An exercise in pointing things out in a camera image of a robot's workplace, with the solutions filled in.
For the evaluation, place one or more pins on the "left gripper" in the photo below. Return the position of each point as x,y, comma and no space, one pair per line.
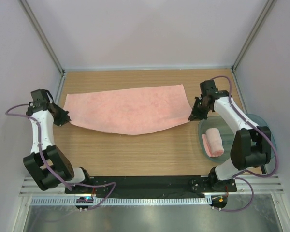
64,118

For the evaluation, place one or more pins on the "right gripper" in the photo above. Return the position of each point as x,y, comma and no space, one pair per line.
195,115

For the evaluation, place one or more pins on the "pink bunny towel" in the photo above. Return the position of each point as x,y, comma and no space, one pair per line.
212,143

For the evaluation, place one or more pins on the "plain pink towel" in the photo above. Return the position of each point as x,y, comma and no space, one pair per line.
131,111

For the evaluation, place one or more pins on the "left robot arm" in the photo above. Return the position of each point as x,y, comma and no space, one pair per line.
46,164

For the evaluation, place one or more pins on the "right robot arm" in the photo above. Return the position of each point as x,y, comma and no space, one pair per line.
235,119

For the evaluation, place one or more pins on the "clear blue plastic tray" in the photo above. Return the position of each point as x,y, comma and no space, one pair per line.
244,147

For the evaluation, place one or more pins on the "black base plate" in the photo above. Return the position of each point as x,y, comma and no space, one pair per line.
182,183

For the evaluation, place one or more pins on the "white slotted cable duct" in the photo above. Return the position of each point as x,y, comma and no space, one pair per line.
86,201

